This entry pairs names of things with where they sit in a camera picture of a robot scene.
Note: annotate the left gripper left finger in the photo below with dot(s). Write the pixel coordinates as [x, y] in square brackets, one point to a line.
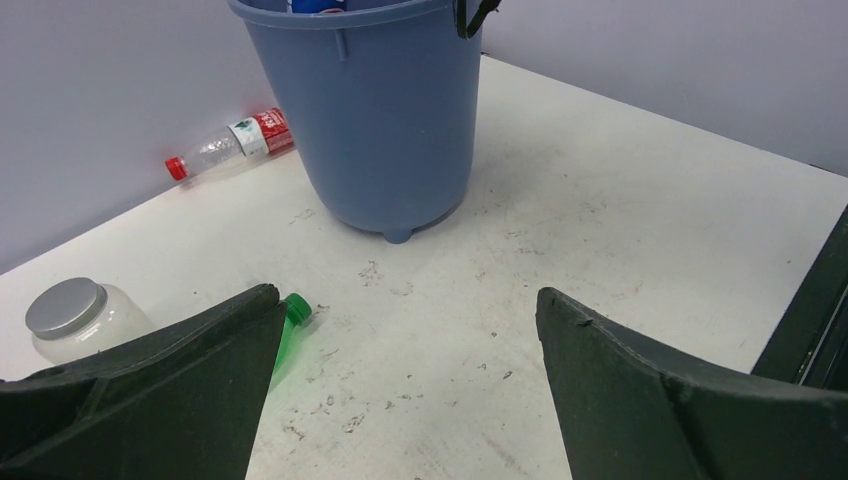
[183, 402]

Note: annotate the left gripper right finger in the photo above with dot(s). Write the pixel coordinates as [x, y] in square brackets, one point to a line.
[631, 407]

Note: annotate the pepsi bottle blue cap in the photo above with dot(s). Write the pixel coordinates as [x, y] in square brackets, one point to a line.
[316, 6]

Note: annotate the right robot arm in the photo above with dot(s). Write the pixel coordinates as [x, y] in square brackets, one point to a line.
[468, 21]

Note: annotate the blue plastic bin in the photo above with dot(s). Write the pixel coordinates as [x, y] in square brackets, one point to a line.
[381, 101]

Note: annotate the green plastic bottle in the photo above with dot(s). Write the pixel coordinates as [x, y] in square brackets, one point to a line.
[298, 314]

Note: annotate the clear jar silver lid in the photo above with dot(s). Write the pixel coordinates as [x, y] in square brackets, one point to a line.
[80, 317]

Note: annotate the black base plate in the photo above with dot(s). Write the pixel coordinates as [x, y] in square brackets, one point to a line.
[809, 345]

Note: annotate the red cap bottle by wall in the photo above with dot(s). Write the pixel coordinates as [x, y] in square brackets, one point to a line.
[234, 148]

